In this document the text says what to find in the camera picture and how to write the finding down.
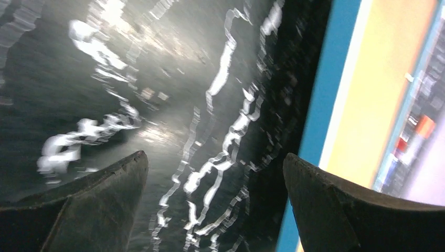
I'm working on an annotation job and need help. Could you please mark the blue red screwdriver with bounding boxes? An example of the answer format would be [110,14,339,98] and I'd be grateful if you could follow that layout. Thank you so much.
[382,137,407,191]

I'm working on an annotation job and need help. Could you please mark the blue wooden picture frame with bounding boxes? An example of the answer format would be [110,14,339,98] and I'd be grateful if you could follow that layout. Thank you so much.
[276,0,445,252]

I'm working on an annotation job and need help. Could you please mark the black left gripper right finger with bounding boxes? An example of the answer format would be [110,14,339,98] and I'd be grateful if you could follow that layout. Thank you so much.
[283,153,444,251]

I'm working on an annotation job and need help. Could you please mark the white orange-capped marker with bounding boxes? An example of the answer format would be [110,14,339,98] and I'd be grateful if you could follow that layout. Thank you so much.
[400,115,436,166]

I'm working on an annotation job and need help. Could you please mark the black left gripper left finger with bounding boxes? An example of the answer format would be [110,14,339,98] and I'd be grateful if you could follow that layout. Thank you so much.
[1,151,149,251]

